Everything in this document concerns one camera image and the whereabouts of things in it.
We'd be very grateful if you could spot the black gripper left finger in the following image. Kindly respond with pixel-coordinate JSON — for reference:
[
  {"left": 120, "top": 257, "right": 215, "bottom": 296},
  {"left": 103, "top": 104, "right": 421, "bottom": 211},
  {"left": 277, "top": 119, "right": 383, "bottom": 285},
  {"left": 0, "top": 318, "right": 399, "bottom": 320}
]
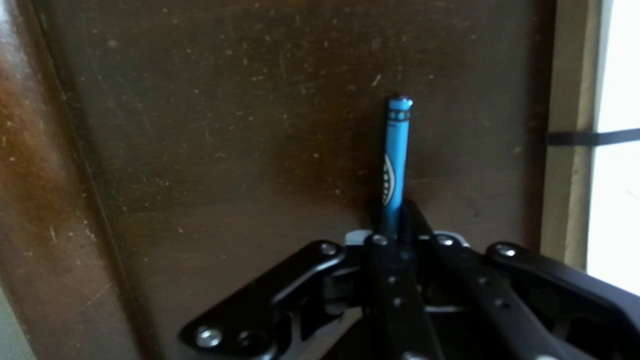
[{"left": 177, "top": 227, "right": 409, "bottom": 360}]

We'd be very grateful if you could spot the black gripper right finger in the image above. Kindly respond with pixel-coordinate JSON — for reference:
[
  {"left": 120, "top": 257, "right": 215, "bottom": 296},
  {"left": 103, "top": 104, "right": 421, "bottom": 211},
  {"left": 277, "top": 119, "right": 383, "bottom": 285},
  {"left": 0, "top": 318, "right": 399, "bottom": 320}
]
[{"left": 398, "top": 198, "right": 640, "bottom": 360}]

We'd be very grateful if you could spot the blue crayon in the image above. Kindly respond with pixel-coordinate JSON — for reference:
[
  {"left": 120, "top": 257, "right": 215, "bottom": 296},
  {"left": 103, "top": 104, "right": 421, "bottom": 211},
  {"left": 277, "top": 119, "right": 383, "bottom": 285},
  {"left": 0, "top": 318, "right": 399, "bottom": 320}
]
[{"left": 378, "top": 94, "right": 415, "bottom": 241}]

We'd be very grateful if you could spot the dark wooden nightstand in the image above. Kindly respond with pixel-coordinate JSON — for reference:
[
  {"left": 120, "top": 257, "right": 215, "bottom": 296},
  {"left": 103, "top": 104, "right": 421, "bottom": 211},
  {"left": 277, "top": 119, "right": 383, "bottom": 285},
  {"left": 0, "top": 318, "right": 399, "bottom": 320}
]
[{"left": 0, "top": 0, "right": 558, "bottom": 360}]

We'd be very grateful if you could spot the white box with black band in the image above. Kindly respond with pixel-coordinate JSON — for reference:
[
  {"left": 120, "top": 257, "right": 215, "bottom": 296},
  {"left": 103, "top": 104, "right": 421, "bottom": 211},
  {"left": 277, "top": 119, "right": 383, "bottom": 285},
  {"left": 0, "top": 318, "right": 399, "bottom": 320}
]
[{"left": 537, "top": 0, "right": 640, "bottom": 298}]

